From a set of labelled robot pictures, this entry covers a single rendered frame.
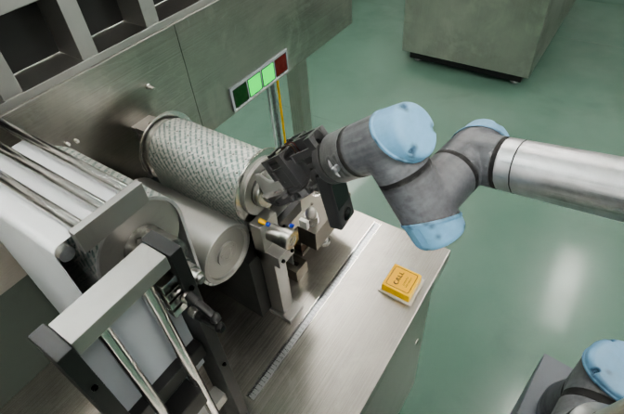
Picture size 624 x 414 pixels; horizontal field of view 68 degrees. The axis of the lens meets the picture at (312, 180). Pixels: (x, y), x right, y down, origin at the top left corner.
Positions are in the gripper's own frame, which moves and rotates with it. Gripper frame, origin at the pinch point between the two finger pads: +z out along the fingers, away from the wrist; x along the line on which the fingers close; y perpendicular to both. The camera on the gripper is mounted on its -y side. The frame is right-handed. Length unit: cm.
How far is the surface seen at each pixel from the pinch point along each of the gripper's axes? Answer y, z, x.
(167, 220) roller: 9.0, -1.2, 18.1
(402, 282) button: -38.5, 6.2, -17.1
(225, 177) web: 7.3, 4.3, 3.0
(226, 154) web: 10.3, 4.7, -0.3
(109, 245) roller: 11.9, -3.6, 27.2
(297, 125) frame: -7, 78, -79
